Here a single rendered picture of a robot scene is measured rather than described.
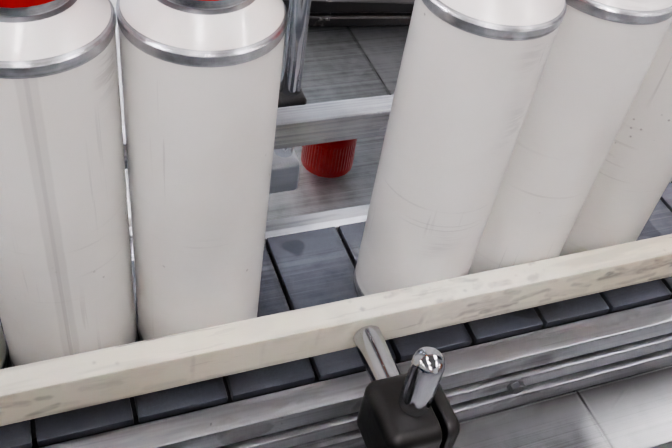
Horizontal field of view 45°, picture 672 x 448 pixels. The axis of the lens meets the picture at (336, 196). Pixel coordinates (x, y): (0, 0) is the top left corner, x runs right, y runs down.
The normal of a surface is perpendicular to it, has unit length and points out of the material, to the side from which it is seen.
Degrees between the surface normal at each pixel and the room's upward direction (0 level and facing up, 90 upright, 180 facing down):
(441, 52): 90
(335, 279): 0
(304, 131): 90
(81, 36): 45
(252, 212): 90
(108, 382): 90
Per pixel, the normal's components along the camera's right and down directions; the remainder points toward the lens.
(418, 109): -0.70, 0.42
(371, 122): 0.33, 0.69
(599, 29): -0.31, 0.63
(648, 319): 0.13, -0.72
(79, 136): 0.71, 0.55
